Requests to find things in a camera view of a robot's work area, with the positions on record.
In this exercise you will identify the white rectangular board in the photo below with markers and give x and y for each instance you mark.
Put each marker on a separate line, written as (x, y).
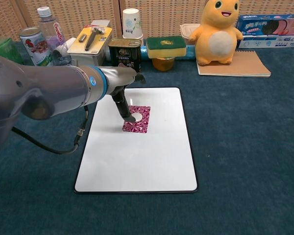
(137, 159)

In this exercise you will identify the blue Oreo cookie box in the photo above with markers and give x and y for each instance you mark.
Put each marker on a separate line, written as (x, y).
(267, 25)

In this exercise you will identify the white printed paper cup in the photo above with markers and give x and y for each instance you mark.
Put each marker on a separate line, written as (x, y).
(132, 24)

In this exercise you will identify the magenta patterned card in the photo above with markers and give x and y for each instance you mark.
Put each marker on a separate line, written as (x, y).
(142, 124)

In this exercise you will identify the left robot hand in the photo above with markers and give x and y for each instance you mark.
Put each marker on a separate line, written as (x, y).
(120, 77)

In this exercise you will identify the beige plastic food container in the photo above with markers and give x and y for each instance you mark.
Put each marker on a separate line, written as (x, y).
(186, 31)

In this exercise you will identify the razor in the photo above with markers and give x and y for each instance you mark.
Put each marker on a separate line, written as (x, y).
(76, 47)

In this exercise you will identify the white box with red tab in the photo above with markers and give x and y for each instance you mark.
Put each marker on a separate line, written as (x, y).
(101, 23)

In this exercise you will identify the black luncheon meat can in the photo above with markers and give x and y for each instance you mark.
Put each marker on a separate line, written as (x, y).
(125, 56)

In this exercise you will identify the clear plastic water bottle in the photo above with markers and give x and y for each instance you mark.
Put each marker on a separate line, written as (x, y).
(51, 27)

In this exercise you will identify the small translucent plastic cup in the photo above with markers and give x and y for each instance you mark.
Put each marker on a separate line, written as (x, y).
(67, 44)

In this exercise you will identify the white rectangular storage box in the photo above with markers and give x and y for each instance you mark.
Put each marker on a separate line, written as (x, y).
(88, 60)

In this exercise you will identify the green and yellow sponge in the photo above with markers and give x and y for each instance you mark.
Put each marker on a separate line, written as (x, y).
(166, 50)

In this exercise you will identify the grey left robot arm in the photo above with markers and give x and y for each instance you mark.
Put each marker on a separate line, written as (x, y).
(44, 85)

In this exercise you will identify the white and blue wrap box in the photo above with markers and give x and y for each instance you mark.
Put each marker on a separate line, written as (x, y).
(272, 42)

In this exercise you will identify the brown spiral notebook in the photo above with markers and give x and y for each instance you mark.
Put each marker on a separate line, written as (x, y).
(245, 64)

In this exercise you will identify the yellow plush toy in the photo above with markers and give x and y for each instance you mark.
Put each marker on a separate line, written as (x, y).
(218, 31)

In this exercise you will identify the green tea box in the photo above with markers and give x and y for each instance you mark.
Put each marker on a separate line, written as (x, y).
(5, 47)

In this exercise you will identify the woven rattan folding screen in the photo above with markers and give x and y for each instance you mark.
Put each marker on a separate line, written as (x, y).
(161, 14)

